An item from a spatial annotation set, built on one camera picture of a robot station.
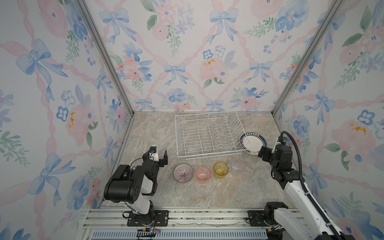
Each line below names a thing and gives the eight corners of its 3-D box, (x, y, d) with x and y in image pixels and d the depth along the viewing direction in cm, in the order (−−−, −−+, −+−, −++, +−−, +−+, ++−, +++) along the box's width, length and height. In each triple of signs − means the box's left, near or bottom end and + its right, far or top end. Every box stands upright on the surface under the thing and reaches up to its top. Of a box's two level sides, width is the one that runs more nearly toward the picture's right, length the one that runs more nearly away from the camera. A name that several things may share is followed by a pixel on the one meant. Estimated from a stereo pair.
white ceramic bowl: (173, 183, 87) (172, 180, 83) (175, 166, 94) (174, 163, 90) (193, 183, 87) (193, 180, 83) (193, 166, 94) (193, 163, 90)
